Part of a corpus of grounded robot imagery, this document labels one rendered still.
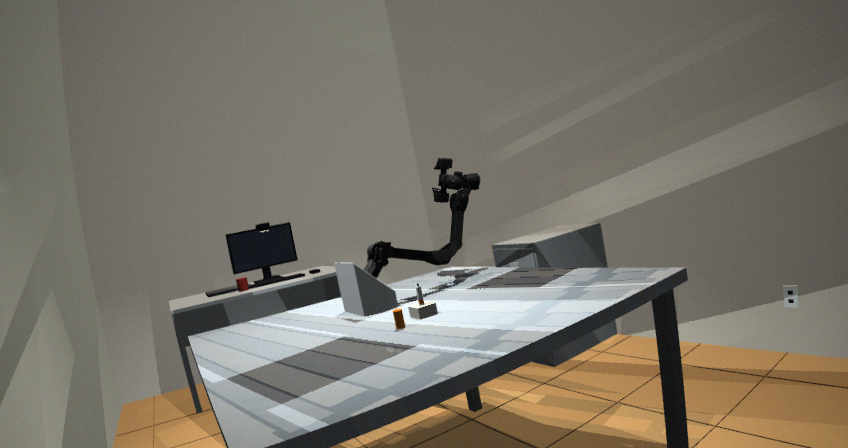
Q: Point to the brown cylinder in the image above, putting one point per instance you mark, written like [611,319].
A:
[398,318]

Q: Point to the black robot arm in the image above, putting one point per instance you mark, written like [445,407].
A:
[380,251]

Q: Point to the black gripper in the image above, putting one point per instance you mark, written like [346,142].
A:
[442,195]

